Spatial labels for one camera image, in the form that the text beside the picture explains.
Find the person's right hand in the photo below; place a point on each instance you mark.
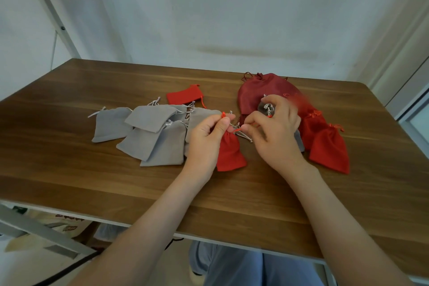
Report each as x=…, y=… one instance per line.
x=278, y=141

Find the person's left hand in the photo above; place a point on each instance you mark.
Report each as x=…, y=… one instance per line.
x=201, y=148

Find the person's left thumb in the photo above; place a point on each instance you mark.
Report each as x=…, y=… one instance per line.
x=224, y=126

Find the person's right thumb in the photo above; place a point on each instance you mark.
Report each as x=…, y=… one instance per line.
x=251, y=135

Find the person's left forearm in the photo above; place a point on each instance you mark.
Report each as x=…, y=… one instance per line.
x=147, y=228

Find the person's right forearm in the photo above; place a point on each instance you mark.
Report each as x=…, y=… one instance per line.
x=338, y=228

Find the single grey velvet pouch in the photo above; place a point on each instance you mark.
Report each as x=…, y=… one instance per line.
x=265, y=108

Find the person's legs in blue trousers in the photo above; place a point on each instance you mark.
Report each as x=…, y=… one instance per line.
x=254, y=269

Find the beige printed tote bag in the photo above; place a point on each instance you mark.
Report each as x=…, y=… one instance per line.
x=57, y=225

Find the white door frame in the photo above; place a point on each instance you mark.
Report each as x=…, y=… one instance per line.
x=409, y=108

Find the white metal shelf frame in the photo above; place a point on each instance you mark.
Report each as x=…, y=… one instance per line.
x=50, y=7

